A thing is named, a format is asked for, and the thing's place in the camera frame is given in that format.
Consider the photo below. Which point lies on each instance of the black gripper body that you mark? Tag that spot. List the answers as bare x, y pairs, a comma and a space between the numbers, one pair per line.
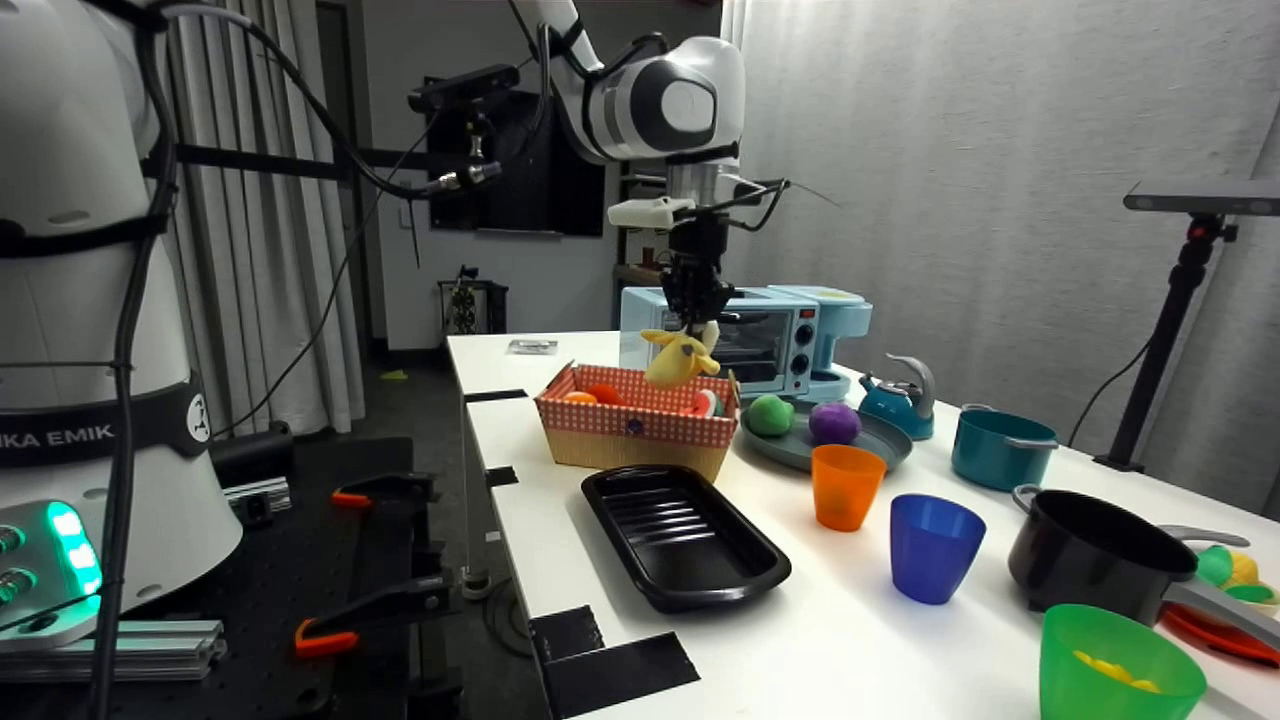
703, 249

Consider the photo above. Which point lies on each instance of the yellow banana plush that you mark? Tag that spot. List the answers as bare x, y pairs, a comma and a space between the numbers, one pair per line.
683, 359

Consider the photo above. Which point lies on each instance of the red watermelon slice plush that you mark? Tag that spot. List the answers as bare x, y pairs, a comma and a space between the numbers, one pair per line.
706, 402

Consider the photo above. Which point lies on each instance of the orange red peach plush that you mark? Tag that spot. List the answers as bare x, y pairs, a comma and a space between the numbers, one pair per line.
603, 395

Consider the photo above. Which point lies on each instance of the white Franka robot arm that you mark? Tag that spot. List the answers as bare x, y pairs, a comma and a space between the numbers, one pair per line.
81, 266

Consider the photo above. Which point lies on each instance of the dark grey plate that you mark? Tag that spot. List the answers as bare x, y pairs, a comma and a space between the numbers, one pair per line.
875, 449

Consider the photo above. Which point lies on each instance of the red toy plate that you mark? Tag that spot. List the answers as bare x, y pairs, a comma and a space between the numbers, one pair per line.
1204, 638

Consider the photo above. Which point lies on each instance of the light blue toy oven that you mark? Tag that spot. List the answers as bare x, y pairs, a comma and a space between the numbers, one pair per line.
745, 343

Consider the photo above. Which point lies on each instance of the green ball plush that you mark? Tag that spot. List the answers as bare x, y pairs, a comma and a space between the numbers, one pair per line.
770, 415

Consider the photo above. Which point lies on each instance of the small paper label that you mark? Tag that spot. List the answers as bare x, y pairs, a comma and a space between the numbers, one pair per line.
531, 344

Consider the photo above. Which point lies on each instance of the purple ball plush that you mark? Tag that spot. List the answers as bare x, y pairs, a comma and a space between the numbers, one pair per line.
833, 420

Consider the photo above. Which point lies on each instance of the teal toy sink faucet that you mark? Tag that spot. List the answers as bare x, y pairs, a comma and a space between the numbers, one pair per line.
901, 398

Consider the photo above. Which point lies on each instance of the thin black tape strip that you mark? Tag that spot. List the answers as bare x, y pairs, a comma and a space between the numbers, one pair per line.
498, 395

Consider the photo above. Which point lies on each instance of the small black floor device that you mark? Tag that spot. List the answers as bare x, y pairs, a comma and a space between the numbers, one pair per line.
470, 302

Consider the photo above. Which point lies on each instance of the orange plastic cup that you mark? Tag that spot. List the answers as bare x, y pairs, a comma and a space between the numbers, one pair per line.
845, 486

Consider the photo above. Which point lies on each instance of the black plastic tray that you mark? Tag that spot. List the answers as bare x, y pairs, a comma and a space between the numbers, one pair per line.
686, 538

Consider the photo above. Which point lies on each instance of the small black tape patch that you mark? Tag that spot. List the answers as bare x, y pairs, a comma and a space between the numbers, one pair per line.
502, 475
571, 629

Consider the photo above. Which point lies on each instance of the teal toy pot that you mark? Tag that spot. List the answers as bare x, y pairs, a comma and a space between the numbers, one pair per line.
1001, 449

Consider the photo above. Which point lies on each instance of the blue plastic cup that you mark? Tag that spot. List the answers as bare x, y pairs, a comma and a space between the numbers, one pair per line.
939, 547

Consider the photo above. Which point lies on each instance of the large black tape patch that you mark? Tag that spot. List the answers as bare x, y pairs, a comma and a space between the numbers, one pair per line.
621, 674

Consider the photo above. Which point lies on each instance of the orange black clamp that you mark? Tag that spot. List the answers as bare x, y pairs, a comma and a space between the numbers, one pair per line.
358, 502
344, 625

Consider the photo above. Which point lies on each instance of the black horizontal bar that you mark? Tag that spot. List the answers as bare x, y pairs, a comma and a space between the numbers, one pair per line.
267, 162

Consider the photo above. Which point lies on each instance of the black toy pot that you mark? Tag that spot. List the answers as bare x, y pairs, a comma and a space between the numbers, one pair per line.
1101, 552

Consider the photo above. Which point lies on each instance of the black tripod stand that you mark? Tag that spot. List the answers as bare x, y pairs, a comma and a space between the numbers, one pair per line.
1174, 321

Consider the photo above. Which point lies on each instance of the black flat bar on stand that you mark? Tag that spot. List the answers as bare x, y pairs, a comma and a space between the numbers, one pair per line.
1200, 198

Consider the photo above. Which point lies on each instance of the green plastic cup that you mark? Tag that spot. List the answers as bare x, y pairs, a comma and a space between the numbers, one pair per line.
1119, 660

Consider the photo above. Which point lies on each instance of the green yellow toy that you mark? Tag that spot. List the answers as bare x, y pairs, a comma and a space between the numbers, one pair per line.
1224, 570

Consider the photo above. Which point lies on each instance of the grey toy knife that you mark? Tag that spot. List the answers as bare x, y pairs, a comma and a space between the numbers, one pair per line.
1224, 608

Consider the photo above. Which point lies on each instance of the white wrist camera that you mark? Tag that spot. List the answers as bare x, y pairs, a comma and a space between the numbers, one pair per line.
655, 212

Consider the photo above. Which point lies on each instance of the black wall monitor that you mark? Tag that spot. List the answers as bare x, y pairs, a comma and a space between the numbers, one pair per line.
534, 185

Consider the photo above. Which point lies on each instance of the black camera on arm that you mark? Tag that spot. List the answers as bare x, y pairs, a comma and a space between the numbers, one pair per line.
461, 101

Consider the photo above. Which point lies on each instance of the aluminium profile rail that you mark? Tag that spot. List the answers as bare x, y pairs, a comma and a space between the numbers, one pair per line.
120, 648

